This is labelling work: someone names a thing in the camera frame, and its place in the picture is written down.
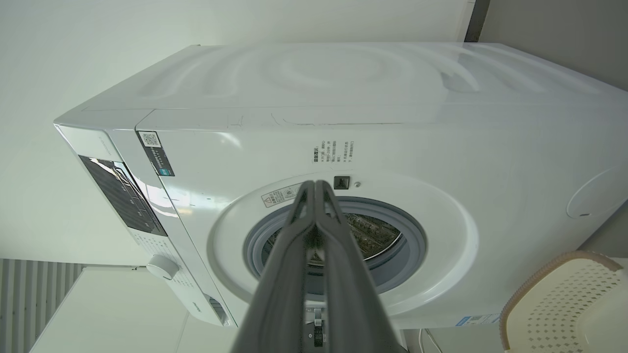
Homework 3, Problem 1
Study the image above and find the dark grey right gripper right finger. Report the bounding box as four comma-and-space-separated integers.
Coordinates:
315, 180, 408, 353

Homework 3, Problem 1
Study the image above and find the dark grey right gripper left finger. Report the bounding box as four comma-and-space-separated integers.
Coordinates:
231, 180, 316, 353

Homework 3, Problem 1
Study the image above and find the steel washing machine drum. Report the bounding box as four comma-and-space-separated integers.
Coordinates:
267, 213, 403, 268

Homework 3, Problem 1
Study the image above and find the white washing machine dial knob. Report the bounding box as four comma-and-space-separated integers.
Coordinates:
146, 254, 180, 281

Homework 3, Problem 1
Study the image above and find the black washing machine display panel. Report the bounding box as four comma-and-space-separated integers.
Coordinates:
78, 155, 168, 237

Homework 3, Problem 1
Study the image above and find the cream perforated laundry basket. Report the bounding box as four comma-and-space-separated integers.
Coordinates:
499, 251, 628, 353

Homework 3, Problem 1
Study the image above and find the white detergent drawer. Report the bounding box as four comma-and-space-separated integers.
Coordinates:
189, 289, 231, 327

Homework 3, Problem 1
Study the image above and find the grey rubber door gasket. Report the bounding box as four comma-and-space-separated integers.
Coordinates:
244, 197, 427, 296

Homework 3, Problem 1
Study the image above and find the triangle warning label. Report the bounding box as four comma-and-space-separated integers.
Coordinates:
261, 182, 304, 209

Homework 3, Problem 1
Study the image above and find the blue energy label sticker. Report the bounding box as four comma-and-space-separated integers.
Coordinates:
455, 314, 501, 327

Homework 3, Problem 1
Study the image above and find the black text label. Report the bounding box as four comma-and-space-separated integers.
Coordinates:
310, 140, 355, 165

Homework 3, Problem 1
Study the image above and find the white front-load washing machine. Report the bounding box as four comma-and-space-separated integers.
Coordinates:
53, 42, 628, 330

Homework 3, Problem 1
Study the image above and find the QR code sticker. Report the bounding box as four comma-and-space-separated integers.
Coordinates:
138, 131, 175, 177

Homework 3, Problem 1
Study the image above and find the grey slatted panel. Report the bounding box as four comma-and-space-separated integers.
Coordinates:
0, 258, 86, 353

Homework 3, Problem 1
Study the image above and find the round white filter cover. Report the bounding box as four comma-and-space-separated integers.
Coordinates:
566, 164, 628, 219

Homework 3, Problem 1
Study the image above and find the thin white cable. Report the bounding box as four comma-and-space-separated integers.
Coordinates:
418, 328, 445, 353

